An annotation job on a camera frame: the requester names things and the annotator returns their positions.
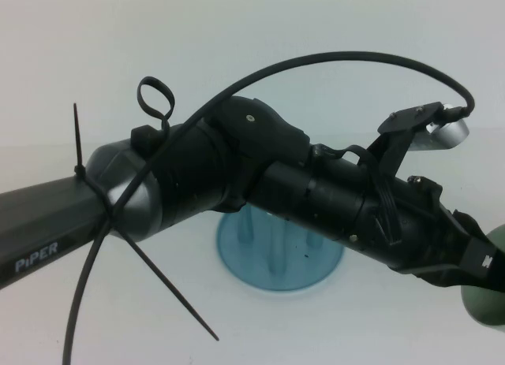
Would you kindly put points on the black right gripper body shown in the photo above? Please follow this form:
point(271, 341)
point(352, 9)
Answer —
point(418, 231)

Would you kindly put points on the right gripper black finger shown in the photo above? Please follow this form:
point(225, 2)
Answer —
point(481, 254)
point(453, 278)

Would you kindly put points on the pale green plastic cup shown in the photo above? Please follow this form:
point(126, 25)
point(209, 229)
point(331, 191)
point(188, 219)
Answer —
point(485, 310)

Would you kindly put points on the blue cup stand white caps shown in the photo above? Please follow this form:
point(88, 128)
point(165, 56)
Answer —
point(284, 278)

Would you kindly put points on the black zip tie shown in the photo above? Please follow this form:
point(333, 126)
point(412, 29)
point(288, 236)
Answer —
point(78, 152)
point(177, 292)

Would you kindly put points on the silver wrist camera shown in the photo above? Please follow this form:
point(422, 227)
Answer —
point(446, 134)

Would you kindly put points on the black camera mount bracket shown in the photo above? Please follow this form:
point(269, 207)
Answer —
point(398, 120)

